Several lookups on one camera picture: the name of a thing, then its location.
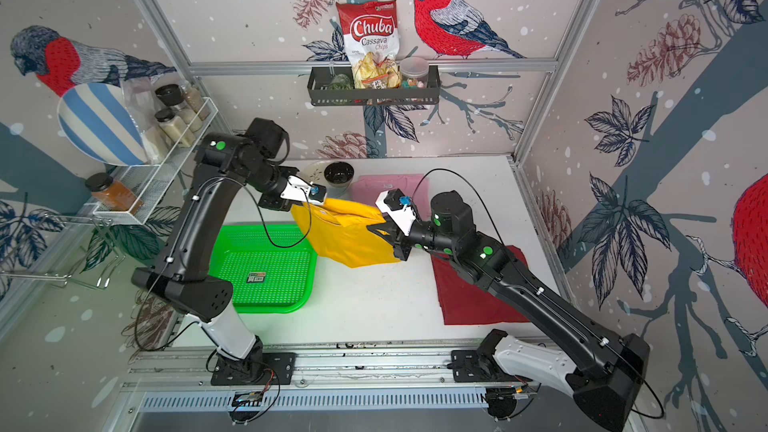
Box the black lid spice jar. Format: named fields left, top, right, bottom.
left=155, top=84, right=203, bottom=132
left=154, top=108, right=195, bottom=148

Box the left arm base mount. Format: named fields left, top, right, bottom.
left=210, top=352, right=297, bottom=387

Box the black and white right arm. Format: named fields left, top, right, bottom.
left=369, top=189, right=650, bottom=431

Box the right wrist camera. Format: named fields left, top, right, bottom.
left=384, top=189, right=412, bottom=211

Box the orange spice jar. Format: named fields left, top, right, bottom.
left=85, top=172, right=143, bottom=214

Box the pink folded t-shirt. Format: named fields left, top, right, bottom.
left=348, top=174, right=430, bottom=219

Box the light blue plate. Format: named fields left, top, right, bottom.
left=298, top=160, right=350, bottom=199

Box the blue striped plate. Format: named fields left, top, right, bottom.
left=57, top=83, right=148, bottom=166

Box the dark red t-shirt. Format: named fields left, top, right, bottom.
left=431, top=256, right=529, bottom=326

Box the black bowl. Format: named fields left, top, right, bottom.
left=323, top=161, right=355, bottom=188

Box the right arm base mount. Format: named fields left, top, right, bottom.
left=448, top=349, right=530, bottom=384

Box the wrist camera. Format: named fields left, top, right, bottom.
left=384, top=189, right=412, bottom=211
left=307, top=184, right=327, bottom=204

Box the yellow t-shirt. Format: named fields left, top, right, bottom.
left=290, top=198, right=398, bottom=268

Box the clear candy container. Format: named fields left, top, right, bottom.
left=399, top=57, right=430, bottom=89

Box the green plastic basket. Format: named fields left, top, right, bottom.
left=210, top=223, right=317, bottom=314

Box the red cassava chips bag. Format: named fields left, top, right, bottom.
left=336, top=0, right=401, bottom=90

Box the black wall shelf basket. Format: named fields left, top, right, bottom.
left=307, top=65, right=441, bottom=106

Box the green jar on shelf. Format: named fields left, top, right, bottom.
left=327, top=73, right=355, bottom=90

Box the white wire spice rack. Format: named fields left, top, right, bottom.
left=89, top=95, right=220, bottom=226

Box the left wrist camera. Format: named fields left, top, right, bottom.
left=307, top=184, right=327, bottom=204

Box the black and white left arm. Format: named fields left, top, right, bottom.
left=131, top=118, right=327, bottom=362

